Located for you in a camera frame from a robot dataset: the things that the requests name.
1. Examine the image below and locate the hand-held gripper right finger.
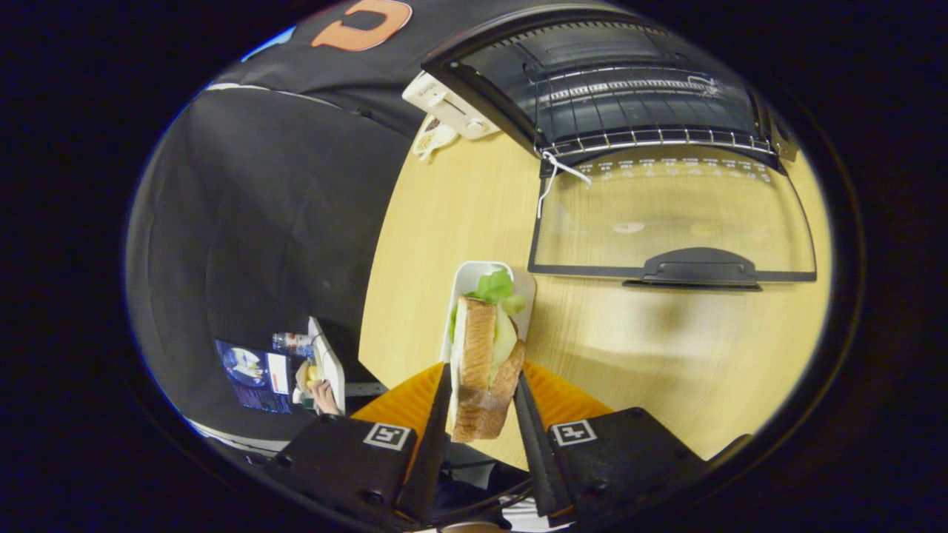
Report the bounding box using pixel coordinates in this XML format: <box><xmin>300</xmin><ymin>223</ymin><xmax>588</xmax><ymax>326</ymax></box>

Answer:
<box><xmin>513</xmin><ymin>361</ymin><xmax>752</xmax><ymax>528</ymax></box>

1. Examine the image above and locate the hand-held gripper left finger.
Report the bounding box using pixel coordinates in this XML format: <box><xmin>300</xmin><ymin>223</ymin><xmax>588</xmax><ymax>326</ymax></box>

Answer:
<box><xmin>270</xmin><ymin>361</ymin><xmax>453</xmax><ymax>532</ymax></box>

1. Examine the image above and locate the toast sandwich with lettuce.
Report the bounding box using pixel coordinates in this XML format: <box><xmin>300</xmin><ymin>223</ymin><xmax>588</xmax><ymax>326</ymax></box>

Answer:
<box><xmin>447</xmin><ymin>270</ymin><xmax>528</xmax><ymax>443</ymax></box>

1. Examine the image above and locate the black toaster oven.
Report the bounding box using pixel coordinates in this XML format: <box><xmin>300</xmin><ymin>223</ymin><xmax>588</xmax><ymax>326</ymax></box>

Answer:
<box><xmin>421</xmin><ymin>7</ymin><xmax>819</xmax><ymax>291</ymax></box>

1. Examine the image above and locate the white pop-up toaster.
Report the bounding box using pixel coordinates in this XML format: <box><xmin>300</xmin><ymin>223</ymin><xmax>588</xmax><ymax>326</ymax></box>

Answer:
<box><xmin>401</xmin><ymin>70</ymin><xmax>501</xmax><ymax>141</ymax></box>

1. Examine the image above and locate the white flat board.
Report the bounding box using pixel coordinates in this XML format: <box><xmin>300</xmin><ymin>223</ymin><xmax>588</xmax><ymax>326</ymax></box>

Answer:
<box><xmin>307</xmin><ymin>317</ymin><xmax>347</xmax><ymax>415</ymax></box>

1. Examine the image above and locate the clear plastic bottle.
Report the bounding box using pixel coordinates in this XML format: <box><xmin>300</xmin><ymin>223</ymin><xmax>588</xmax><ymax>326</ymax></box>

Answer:
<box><xmin>273</xmin><ymin>332</ymin><xmax>316</xmax><ymax>358</ymax></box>

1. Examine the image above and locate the white rectangular tray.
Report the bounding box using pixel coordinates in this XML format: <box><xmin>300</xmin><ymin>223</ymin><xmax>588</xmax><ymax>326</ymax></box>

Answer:
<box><xmin>438</xmin><ymin>261</ymin><xmax>537</xmax><ymax>363</ymax></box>

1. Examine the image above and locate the black backdrop cloth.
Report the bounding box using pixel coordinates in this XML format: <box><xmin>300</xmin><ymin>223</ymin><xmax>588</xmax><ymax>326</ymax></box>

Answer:
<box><xmin>126</xmin><ymin>0</ymin><xmax>615</xmax><ymax>445</ymax></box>

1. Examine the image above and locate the small dish with snacks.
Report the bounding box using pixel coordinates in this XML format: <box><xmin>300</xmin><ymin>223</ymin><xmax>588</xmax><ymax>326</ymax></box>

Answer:
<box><xmin>413</xmin><ymin>115</ymin><xmax>460</xmax><ymax>162</ymax></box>

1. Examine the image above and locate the white string on oven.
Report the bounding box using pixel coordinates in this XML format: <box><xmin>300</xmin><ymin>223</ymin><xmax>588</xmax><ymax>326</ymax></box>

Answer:
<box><xmin>536</xmin><ymin>152</ymin><xmax>593</xmax><ymax>220</ymax></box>

